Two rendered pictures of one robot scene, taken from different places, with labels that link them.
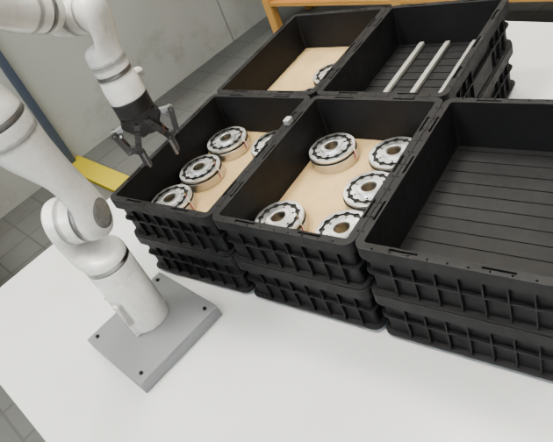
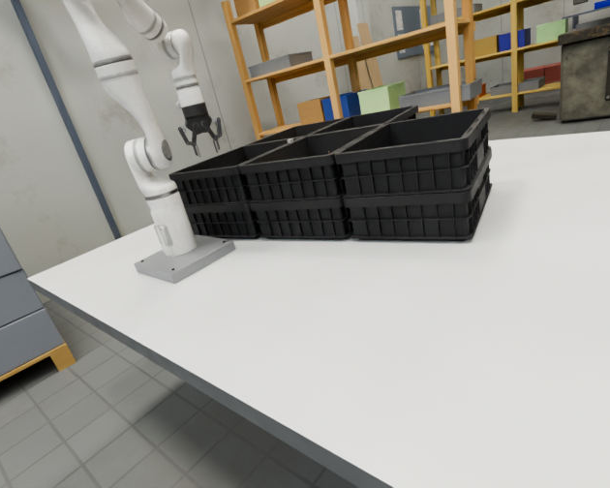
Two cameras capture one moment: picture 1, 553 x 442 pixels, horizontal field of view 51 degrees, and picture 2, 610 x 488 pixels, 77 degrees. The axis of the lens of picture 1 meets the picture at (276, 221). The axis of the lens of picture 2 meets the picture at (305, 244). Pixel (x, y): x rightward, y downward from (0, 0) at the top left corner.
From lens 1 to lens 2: 0.55 m
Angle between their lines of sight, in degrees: 20
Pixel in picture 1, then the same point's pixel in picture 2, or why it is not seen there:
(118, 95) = (188, 97)
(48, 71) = (125, 198)
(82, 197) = (156, 131)
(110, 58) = (187, 72)
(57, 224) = (135, 148)
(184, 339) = (207, 254)
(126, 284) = (173, 209)
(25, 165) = (126, 91)
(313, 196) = not seen: hidden behind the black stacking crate
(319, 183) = not seen: hidden behind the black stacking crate
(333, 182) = not seen: hidden behind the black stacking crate
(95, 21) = (183, 44)
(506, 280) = (430, 145)
